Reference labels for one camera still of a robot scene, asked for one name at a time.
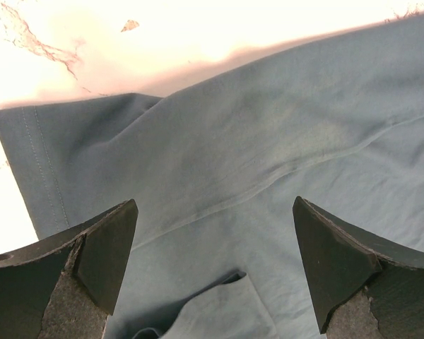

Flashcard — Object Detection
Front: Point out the dark blue-grey t shirt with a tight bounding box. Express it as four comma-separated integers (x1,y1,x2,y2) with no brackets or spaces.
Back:
0,14,424,338

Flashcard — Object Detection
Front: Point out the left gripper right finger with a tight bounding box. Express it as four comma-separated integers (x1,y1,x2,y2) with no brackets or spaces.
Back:
293,197,424,338

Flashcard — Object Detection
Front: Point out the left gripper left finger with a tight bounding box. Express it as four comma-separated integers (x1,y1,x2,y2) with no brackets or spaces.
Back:
0,200,139,338

